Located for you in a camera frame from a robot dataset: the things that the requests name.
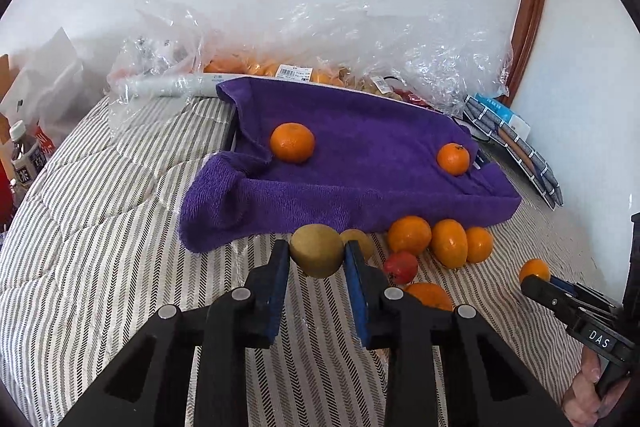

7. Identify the purple towel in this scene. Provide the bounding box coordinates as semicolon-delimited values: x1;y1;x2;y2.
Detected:
178;77;522;254

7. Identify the person's right hand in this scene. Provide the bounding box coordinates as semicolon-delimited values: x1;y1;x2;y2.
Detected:
561;349;635;427

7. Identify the plastic drink bottle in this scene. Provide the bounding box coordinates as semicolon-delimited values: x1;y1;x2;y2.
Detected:
7;120;49;208

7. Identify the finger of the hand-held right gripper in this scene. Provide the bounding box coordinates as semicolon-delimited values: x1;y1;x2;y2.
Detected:
549;277;621;309
520;276;581;330

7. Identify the white plastic bag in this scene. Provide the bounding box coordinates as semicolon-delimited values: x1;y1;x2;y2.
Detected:
0;27;86;142

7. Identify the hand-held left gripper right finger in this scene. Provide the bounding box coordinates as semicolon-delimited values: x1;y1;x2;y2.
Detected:
344;240;571;427

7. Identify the striped quilted blanket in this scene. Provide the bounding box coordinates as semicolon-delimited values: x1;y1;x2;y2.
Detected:
0;92;631;427

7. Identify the orange mandarin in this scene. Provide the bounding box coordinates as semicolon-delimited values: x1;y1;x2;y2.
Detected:
431;219;469;270
518;259;551;286
436;143;472;176
404;282;454;312
270;123;316;164
387;216;432;256
464;227;494;264

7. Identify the clear bag of brown fruits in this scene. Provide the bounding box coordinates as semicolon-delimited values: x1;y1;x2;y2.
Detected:
345;14;515;118

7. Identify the empty clear plastic bag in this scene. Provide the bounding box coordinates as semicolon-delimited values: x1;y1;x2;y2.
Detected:
107;0;216;108

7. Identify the grey plaid folded cloth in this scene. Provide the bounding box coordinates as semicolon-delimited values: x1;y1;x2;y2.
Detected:
462;94;564;208

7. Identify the brown kiwi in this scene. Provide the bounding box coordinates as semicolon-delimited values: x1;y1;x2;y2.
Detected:
290;224;346;279
340;229;375;263

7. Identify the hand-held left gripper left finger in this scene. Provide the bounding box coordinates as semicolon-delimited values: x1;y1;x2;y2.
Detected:
57;239;291;427

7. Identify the white wrapped roll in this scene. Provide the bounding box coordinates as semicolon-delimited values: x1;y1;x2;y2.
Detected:
122;74;236;100

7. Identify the clear bag of oranges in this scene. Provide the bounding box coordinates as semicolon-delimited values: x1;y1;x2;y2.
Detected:
202;7;351;88

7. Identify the blue tissue box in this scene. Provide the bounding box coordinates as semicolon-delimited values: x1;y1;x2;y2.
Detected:
475;93;532;138

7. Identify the small red fruit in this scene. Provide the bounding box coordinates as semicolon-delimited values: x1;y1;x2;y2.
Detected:
383;251;419;285

